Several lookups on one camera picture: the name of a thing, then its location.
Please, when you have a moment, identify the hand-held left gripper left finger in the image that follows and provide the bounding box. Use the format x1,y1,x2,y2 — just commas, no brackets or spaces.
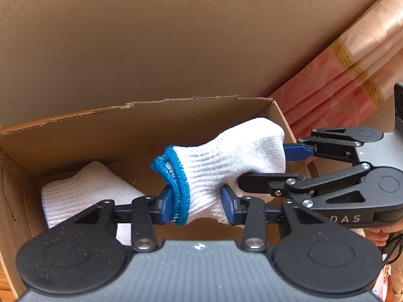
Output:
71,187,175,253

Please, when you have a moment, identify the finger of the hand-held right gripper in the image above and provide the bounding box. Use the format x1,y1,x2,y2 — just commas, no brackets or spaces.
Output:
238,162,375,211
283,128,362,166

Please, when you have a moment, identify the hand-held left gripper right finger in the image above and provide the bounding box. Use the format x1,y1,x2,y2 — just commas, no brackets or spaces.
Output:
221,186,318,253

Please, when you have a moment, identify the white glove with blue cuff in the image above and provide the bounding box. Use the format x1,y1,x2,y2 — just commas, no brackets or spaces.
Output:
151,117,287,226

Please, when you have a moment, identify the brown cardboard box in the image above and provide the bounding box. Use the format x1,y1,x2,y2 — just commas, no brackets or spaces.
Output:
0,0,395,294

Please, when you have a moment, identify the person's right hand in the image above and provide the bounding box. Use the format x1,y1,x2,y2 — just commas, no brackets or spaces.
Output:
362,226,390,247

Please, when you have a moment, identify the white knitted glove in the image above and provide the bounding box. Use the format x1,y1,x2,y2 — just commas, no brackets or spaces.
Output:
41,160,149,246

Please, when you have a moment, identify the pink patterned curtain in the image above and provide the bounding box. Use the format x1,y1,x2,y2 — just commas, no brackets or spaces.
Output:
269,0,403,139

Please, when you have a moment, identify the floral cloth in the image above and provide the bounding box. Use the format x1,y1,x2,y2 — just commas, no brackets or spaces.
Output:
372,258,399,302

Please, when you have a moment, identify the black cable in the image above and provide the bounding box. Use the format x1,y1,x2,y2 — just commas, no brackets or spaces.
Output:
381,231,403,266

